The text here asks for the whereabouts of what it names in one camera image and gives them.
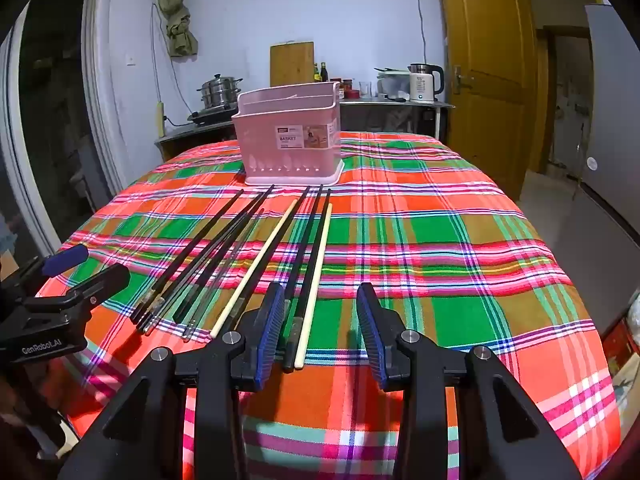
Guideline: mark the wooden door frame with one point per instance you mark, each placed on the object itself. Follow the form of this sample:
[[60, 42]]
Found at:
[[542, 85]]

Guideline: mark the red cardboard box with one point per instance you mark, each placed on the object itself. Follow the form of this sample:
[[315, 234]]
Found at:
[[617, 350]]

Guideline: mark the steel steamer pot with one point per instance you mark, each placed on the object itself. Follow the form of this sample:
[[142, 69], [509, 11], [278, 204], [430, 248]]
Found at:
[[218, 92]]

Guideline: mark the low steel table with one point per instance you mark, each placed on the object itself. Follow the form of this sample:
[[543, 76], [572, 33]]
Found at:
[[195, 134]]

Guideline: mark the tall steel table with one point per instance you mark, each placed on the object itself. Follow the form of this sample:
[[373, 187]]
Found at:
[[390, 106]]

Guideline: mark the white electric kettle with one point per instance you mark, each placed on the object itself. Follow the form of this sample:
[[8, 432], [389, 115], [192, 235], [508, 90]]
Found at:
[[421, 85]]

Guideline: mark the white door frame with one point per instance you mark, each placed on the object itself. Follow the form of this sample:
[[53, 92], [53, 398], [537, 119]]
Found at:
[[95, 60]]

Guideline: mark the black chopstick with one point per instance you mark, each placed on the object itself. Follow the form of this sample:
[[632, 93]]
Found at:
[[189, 254], [313, 260], [268, 260], [208, 258], [307, 260], [220, 257]]

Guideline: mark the grey translucent chopstick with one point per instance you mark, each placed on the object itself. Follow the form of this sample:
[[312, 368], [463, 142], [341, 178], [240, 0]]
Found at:
[[223, 274]]

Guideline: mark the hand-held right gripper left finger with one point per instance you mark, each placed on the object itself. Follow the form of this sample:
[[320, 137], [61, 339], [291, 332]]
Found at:
[[267, 335]]

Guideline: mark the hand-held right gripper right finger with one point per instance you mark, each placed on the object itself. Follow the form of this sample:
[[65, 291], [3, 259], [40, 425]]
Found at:
[[372, 335]]

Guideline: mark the cream chopstick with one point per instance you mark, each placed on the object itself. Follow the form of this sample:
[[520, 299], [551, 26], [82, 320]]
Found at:
[[255, 268], [319, 260]]

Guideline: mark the grey refrigerator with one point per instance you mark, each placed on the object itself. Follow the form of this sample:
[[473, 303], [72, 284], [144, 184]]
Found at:
[[615, 110]]

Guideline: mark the yellow wooden door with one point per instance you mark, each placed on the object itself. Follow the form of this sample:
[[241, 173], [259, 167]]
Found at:
[[490, 35]]

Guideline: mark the clear drinking glass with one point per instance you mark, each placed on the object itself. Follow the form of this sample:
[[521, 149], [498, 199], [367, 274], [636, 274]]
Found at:
[[365, 90]]

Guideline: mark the wooden cutting board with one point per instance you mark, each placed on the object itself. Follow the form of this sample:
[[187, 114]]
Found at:
[[292, 62]]

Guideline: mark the pink plastic basket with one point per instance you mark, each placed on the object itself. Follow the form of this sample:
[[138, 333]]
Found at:
[[260, 140]]

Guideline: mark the white plastic container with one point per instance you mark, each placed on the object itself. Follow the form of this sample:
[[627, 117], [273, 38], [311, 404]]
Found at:
[[392, 85]]

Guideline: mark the dark glass bottle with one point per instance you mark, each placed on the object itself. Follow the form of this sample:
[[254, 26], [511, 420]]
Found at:
[[316, 74], [324, 73]]

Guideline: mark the plaid cloth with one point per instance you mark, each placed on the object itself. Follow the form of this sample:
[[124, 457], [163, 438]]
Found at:
[[425, 260]]

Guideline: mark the knotted green curtain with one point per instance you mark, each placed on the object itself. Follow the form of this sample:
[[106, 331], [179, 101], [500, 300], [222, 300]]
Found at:
[[175, 20]]

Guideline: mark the yellow power strip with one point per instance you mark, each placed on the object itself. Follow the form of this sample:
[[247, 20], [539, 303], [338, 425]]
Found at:
[[161, 117]]

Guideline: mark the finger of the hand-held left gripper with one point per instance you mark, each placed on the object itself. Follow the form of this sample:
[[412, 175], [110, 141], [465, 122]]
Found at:
[[65, 258], [100, 282]]

